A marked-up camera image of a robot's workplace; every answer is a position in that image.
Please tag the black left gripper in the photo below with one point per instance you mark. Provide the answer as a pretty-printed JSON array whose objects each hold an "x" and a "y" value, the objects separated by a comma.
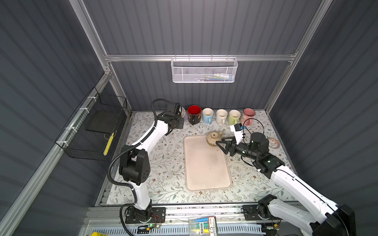
[{"x": 177, "y": 122}]

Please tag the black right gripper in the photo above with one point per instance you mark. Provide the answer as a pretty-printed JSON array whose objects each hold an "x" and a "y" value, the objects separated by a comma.
[{"x": 231, "y": 146}]

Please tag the black floral mug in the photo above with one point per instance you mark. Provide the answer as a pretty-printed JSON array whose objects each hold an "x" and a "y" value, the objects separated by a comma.
[{"x": 194, "y": 114}]

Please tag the light green mug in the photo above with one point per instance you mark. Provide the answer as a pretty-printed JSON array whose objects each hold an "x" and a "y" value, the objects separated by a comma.
[{"x": 234, "y": 117}]

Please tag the white ceramic mug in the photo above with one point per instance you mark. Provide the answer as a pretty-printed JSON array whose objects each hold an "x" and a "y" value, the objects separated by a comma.
[{"x": 221, "y": 116}]

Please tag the pink ceramic mug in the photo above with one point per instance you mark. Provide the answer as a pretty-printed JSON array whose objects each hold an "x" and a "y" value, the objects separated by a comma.
[{"x": 247, "y": 117}]

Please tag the light blue mug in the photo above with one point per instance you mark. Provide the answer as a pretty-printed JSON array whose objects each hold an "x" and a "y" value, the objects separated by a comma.
[{"x": 207, "y": 115}]

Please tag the purple ceramic mug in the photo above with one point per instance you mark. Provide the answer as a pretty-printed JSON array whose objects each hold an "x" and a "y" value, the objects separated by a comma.
[{"x": 183, "y": 113}]

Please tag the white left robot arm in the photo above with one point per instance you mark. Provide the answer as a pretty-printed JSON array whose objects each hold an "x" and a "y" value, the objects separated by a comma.
[{"x": 131, "y": 167}]

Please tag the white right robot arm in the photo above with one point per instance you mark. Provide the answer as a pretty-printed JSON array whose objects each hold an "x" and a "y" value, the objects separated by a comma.
[{"x": 321, "y": 217}]

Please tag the beige plastic tray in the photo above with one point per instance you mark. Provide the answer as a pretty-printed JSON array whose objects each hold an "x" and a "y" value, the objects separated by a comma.
[{"x": 206, "y": 166}]

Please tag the clear tape roll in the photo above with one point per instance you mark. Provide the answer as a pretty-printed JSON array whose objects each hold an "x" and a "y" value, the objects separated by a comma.
[{"x": 274, "y": 143}]

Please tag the clear box of markers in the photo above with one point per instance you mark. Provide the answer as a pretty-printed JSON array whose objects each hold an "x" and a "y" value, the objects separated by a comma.
[{"x": 203, "y": 226}]

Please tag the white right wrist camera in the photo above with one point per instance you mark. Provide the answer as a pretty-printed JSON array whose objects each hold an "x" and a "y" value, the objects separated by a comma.
[{"x": 238, "y": 130}]

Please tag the white wire basket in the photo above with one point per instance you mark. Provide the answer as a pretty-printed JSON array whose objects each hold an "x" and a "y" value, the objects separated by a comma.
[{"x": 203, "y": 69}]

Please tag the black wire basket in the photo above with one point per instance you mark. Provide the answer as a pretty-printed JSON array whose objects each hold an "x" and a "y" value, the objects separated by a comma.
[{"x": 101, "y": 115}]

